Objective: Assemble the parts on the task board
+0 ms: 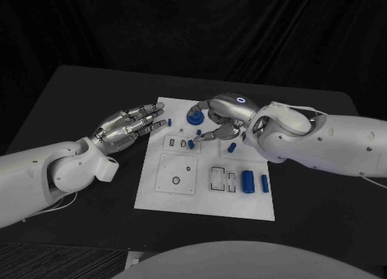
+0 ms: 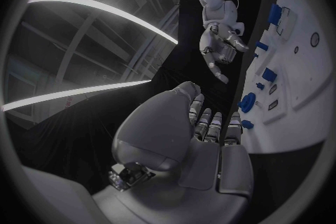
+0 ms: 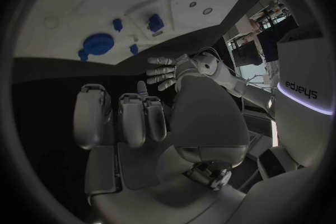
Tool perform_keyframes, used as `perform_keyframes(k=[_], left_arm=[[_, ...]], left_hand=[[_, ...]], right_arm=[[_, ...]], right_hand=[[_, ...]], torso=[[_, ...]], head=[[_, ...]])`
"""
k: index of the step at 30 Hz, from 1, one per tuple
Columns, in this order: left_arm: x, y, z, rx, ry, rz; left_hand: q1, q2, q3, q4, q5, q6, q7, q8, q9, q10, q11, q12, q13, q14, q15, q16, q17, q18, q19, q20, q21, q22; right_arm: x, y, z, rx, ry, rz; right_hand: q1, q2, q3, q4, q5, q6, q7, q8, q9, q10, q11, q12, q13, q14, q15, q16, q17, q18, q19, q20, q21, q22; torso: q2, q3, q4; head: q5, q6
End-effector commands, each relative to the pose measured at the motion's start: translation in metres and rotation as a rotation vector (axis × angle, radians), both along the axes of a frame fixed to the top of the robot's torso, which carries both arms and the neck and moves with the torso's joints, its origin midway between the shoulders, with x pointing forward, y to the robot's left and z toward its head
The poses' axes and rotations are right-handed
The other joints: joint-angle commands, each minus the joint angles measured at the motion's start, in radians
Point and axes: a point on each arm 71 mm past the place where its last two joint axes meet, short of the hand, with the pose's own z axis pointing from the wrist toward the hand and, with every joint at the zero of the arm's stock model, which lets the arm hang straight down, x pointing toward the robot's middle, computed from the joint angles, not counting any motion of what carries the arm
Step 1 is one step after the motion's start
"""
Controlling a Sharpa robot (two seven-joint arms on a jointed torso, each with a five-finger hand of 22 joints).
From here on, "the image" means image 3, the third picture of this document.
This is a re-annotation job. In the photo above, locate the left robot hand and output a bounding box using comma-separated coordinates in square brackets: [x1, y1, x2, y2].
[146, 53, 198, 93]

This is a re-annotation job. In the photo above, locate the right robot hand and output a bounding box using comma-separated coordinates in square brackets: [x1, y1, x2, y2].
[72, 74, 251, 224]

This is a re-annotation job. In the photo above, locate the blue block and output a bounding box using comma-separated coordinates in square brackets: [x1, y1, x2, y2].
[147, 13, 165, 33]

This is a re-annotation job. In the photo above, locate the blue plug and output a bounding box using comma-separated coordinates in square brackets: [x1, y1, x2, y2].
[112, 18, 123, 32]

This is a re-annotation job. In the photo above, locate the blue gear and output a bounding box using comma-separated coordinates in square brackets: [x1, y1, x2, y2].
[82, 32, 116, 56]

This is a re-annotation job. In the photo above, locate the black monitor screen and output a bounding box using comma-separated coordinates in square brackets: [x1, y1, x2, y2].
[231, 41, 264, 68]

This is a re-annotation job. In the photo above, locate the short blue peg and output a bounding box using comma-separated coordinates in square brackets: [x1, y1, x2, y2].
[77, 49, 91, 63]

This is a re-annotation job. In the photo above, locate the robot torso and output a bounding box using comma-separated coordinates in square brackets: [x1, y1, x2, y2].
[258, 27, 336, 179]

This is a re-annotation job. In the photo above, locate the white cable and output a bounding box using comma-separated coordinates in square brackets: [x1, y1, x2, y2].
[195, 46, 249, 85]

